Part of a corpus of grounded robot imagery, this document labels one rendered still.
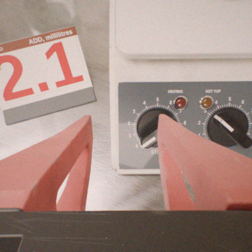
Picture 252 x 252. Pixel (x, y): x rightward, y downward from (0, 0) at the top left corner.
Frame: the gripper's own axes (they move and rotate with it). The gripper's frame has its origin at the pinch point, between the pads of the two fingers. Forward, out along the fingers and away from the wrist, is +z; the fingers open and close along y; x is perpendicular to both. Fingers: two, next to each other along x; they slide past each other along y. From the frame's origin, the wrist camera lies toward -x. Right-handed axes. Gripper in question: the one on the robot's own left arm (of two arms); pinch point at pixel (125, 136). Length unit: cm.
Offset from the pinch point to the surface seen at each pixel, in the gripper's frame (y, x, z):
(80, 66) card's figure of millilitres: 4.2, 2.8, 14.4
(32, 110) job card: 9.0, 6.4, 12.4
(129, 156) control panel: -0.3, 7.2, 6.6
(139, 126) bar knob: -1.2, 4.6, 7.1
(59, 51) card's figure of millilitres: 6.0, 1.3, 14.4
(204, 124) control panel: -6.3, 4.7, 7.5
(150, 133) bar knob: -1.9, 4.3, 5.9
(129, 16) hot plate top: -0.4, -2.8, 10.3
